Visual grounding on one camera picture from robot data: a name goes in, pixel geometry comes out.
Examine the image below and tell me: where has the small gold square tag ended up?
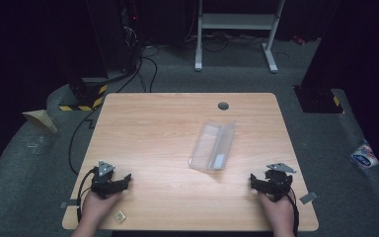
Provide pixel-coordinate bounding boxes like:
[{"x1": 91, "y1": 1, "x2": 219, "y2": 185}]
[{"x1": 114, "y1": 209, "x2": 127, "y2": 224}]

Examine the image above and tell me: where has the clear plastic box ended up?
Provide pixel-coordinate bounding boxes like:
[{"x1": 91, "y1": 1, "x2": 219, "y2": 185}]
[{"x1": 188, "y1": 118, "x2": 237, "y2": 173}]

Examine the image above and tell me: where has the beige cardboard piece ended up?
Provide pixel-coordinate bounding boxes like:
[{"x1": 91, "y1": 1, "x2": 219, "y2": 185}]
[{"x1": 22, "y1": 109, "x2": 59, "y2": 134}]

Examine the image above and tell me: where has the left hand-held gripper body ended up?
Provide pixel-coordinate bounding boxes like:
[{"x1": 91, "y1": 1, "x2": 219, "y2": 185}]
[{"x1": 90, "y1": 160, "x2": 120, "y2": 200}]

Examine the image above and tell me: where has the white and blue tissue packet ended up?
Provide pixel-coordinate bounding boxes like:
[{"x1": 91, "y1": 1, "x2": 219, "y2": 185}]
[{"x1": 349, "y1": 139, "x2": 379, "y2": 171}]

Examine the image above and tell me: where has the small red object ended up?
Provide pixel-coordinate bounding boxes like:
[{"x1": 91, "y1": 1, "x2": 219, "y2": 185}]
[{"x1": 291, "y1": 35, "x2": 308, "y2": 46}]

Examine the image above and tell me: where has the black floor cable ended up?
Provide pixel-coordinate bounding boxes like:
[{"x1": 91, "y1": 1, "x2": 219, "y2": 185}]
[{"x1": 67, "y1": 45, "x2": 160, "y2": 176}]

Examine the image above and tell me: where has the dark computer tower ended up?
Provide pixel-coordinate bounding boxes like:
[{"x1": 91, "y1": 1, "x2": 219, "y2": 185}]
[{"x1": 116, "y1": 0, "x2": 146, "y2": 75}]

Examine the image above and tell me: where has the white metal stand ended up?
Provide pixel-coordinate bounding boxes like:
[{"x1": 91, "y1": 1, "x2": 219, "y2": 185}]
[{"x1": 193, "y1": 0, "x2": 286, "y2": 74}]

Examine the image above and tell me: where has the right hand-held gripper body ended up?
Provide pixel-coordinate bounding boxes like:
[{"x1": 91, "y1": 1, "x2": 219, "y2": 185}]
[{"x1": 264, "y1": 162, "x2": 298, "y2": 202}]

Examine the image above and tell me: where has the hand-held gripper black cable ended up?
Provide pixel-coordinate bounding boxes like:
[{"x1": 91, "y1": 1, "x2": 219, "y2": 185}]
[
  {"x1": 287, "y1": 188, "x2": 300, "y2": 237},
  {"x1": 76, "y1": 167, "x2": 99, "y2": 223}
]

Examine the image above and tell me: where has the grey tape strip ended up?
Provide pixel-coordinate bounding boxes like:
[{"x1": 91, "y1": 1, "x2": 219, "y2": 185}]
[
  {"x1": 299, "y1": 191, "x2": 319, "y2": 205},
  {"x1": 59, "y1": 199, "x2": 81, "y2": 209}
]

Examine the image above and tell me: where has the right hand-held gripper black cable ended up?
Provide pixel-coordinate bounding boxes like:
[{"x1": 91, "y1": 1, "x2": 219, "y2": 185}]
[{"x1": 287, "y1": 188, "x2": 300, "y2": 237}]

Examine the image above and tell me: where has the left hand-held gripper black cable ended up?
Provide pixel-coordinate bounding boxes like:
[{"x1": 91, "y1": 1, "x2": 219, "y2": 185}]
[{"x1": 76, "y1": 167, "x2": 99, "y2": 223}]

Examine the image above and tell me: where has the black pillar with striped base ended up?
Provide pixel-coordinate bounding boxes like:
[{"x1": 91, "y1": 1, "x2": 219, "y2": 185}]
[
  {"x1": 293, "y1": 0, "x2": 346, "y2": 115},
  {"x1": 58, "y1": 0, "x2": 109, "y2": 113}
]

